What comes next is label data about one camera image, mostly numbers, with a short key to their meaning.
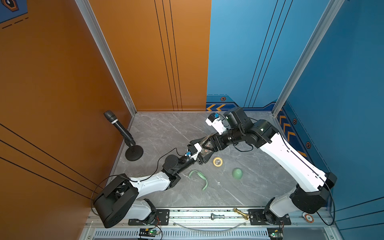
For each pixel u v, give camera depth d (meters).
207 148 0.61
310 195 0.41
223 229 0.71
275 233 0.71
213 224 0.72
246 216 0.72
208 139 0.58
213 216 0.72
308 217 0.74
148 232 0.71
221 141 0.57
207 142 0.60
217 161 0.89
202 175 0.82
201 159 0.64
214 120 0.58
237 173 0.85
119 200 0.42
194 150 0.57
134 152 0.96
